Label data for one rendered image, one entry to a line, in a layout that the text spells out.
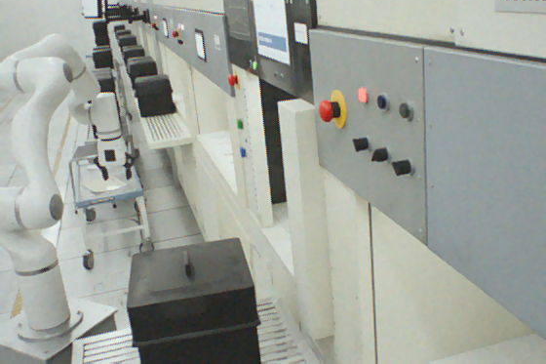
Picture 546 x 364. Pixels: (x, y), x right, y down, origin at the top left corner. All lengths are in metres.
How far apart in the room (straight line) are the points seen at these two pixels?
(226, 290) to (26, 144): 0.73
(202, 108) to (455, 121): 2.77
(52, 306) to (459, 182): 1.34
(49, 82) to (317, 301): 0.96
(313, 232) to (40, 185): 0.78
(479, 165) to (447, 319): 0.65
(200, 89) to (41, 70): 1.72
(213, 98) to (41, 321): 1.93
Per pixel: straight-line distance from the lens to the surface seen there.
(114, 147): 2.24
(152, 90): 4.32
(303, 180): 1.23
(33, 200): 1.69
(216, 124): 3.45
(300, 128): 1.20
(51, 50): 1.92
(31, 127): 1.77
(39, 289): 1.80
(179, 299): 1.34
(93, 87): 2.09
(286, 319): 1.69
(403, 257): 1.18
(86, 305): 1.95
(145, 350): 1.41
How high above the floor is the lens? 1.66
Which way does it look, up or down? 18 degrees down
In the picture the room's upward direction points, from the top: 6 degrees counter-clockwise
